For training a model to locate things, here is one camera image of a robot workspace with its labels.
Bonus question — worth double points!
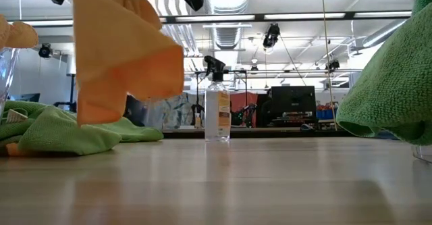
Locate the green microfiber towel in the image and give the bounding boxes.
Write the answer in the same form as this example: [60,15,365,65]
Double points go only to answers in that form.
[0,99,123,157]
[90,116,165,143]
[335,0,432,147]

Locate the black ceiling spotlight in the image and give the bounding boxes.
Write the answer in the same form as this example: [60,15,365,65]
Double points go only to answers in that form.
[325,58,341,72]
[38,43,53,59]

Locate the clear plastic basket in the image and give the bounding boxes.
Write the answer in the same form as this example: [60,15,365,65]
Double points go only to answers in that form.
[0,47,20,118]
[410,143,432,165]

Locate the black background screen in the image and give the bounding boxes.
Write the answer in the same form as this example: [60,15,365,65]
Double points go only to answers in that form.
[9,93,41,103]

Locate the grey patterned curtain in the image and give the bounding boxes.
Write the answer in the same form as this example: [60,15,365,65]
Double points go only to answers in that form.
[143,92,205,130]

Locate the red curtain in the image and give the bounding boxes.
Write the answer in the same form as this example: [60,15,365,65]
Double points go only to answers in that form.
[229,91,259,126]

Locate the clear spray bottle orange label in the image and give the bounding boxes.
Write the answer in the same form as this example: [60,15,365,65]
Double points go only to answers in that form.
[203,55,232,143]

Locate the person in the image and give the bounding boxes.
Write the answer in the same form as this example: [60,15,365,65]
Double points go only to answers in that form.
[261,89,274,128]

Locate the blue storage bins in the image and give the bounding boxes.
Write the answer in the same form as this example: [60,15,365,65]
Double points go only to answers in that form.
[316,107,348,121]

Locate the black computer monitor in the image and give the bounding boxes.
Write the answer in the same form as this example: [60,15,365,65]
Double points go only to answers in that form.
[270,85,317,118]

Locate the silver ventilation duct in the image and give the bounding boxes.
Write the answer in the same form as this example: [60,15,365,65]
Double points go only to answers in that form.
[203,0,253,51]

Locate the black hanging camera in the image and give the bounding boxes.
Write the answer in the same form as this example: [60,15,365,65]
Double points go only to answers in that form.
[262,22,281,49]

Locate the thin tan hanging cord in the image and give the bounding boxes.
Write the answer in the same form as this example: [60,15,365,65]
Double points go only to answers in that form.
[319,0,338,132]

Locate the black aluminium rig frame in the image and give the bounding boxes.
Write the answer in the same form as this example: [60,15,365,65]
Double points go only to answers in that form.
[161,127,406,140]

